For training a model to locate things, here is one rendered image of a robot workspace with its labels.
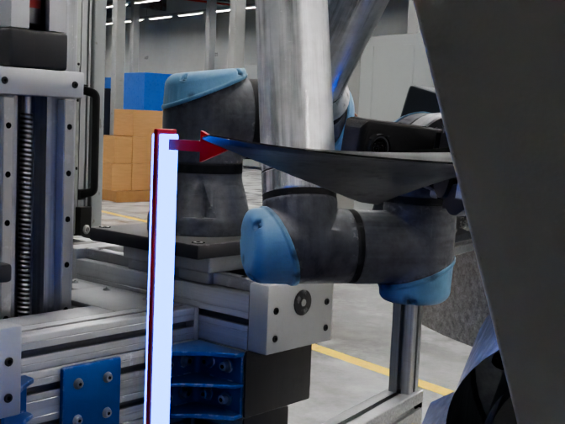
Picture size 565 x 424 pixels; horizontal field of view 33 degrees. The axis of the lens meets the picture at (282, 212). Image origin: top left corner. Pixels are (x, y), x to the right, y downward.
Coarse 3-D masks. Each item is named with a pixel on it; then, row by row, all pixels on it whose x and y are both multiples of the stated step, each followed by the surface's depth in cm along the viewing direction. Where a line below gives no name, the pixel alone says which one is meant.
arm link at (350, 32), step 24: (336, 0) 115; (360, 0) 113; (384, 0) 115; (336, 24) 117; (360, 24) 117; (336, 48) 120; (360, 48) 122; (336, 72) 124; (336, 96) 130; (336, 120) 133; (336, 144) 137
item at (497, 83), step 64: (448, 0) 26; (512, 0) 25; (448, 64) 28; (512, 64) 27; (448, 128) 30; (512, 128) 28; (512, 192) 30; (512, 256) 32; (512, 320) 35; (512, 384) 38
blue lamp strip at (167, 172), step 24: (168, 144) 74; (168, 168) 75; (168, 192) 75; (168, 216) 75; (168, 240) 75; (168, 264) 76; (168, 288) 76; (168, 312) 76; (168, 336) 77; (168, 360) 77; (168, 384) 77; (168, 408) 77
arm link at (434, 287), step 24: (384, 216) 95; (408, 216) 95; (432, 216) 95; (456, 216) 97; (384, 240) 94; (408, 240) 94; (432, 240) 95; (384, 264) 94; (408, 264) 95; (432, 264) 95; (384, 288) 97; (408, 288) 95; (432, 288) 95
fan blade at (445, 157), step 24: (216, 144) 63; (240, 144) 61; (264, 144) 60; (288, 168) 71; (312, 168) 70; (336, 168) 70; (360, 168) 69; (384, 168) 69; (408, 168) 69; (432, 168) 69; (336, 192) 77; (360, 192) 77; (384, 192) 77; (408, 192) 77
